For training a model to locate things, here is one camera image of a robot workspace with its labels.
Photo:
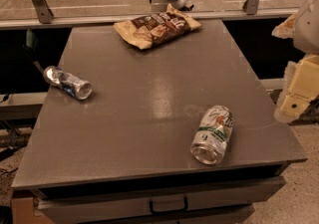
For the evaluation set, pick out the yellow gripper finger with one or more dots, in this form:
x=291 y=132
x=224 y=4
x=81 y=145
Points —
x=300 y=88
x=285 y=30

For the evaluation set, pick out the green white 7up can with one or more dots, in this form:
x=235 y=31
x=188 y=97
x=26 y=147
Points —
x=212 y=137

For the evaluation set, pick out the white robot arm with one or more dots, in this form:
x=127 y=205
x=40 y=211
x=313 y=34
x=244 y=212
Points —
x=306 y=29

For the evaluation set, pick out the brown chip bag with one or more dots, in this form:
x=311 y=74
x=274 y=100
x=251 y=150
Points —
x=155 y=29

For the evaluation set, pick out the crushed blue silver can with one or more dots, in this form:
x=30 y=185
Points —
x=78 y=88

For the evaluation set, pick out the metal rail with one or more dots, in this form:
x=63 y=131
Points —
x=70 y=22

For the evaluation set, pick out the grey drawer with black handle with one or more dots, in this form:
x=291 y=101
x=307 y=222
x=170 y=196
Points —
x=214 y=203

